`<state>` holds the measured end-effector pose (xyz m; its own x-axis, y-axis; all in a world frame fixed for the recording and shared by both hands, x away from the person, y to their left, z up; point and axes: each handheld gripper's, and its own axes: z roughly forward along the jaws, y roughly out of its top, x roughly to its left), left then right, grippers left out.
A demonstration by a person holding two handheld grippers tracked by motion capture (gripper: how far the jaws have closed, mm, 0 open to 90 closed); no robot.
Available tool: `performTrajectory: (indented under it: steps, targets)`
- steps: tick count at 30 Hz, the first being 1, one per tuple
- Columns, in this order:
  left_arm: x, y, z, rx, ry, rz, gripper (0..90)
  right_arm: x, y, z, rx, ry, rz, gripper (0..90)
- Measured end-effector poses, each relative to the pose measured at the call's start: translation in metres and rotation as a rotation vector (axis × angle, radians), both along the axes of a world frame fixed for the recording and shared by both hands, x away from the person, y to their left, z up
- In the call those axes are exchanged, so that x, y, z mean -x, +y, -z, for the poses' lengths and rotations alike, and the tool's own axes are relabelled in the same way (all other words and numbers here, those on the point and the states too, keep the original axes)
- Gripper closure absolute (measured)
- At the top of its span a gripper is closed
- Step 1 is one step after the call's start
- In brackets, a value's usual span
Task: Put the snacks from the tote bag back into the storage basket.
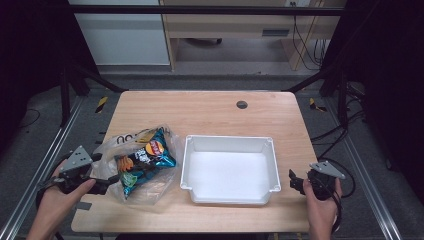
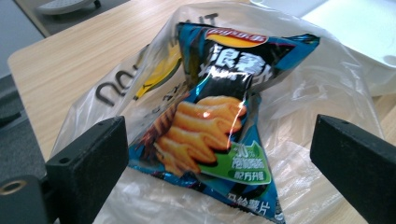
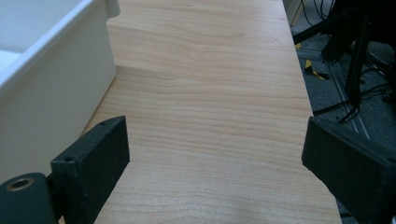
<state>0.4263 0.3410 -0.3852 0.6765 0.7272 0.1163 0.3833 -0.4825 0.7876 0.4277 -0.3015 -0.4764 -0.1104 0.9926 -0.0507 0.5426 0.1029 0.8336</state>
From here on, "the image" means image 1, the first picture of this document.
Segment black curtain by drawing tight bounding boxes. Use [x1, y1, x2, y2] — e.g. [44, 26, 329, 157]
[0, 0, 101, 158]
[321, 0, 424, 196]

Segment black floor cables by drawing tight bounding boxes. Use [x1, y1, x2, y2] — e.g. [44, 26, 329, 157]
[309, 81, 368, 162]

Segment blue chip bag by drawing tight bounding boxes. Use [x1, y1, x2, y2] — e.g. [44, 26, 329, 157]
[113, 127, 178, 200]

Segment black hanging desk cables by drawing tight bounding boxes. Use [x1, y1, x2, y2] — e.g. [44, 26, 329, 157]
[290, 1, 331, 72]

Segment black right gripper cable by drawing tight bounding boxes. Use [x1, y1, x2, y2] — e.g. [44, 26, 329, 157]
[324, 157, 357, 235]

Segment person's right hand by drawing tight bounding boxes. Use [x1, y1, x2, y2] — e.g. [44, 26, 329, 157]
[302, 177, 344, 234]

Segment white plastic bin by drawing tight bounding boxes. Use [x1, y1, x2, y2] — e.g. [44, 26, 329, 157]
[179, 134, 282, 206]

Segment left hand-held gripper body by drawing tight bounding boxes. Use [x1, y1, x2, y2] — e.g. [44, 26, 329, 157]
[49, 145, 98, 195]

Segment thin black floor cable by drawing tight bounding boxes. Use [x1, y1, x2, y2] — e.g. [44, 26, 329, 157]
[17, 107, 42, 130]

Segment black frame strut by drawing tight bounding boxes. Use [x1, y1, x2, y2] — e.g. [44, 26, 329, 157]
[282, 62, 350, 129]
[59, 62, 130, 128]

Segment black horizontal frame bar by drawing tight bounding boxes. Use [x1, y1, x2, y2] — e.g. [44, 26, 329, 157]
[70, 4, 345, 17]

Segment yellow black tape strip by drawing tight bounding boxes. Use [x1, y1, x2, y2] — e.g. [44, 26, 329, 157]
[94, 95, 110, 115]
[308, 97, 328, 113]

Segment aluminium floor rail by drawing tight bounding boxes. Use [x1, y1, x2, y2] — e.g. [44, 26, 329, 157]
[323, 96, 405, 240]
[0, 95, 85, 240]

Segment white cabinet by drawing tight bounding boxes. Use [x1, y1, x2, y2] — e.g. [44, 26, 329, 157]
[67, 0, 171, 67]

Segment clear plastic bag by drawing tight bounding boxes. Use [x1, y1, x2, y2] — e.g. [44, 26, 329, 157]
[89, 123, 184, 206]

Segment person's left hand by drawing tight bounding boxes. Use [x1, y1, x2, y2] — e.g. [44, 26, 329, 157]
[37, 159, 97, 231]

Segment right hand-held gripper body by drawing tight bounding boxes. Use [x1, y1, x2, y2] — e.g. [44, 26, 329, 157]
[306, 160, 346, 202]

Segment light wooden desk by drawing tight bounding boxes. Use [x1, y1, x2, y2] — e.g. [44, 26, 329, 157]
[159, 0, 347, 72]

